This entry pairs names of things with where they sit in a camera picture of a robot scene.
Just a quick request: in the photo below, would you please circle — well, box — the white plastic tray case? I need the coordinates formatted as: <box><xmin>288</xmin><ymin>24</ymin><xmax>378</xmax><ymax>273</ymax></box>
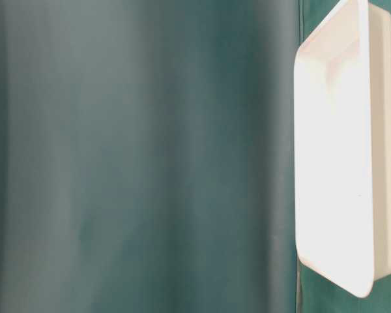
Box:
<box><xmin>294</xmin><ymin>1</ymin><xmax>391</xmax><ymax>298</ymax></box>

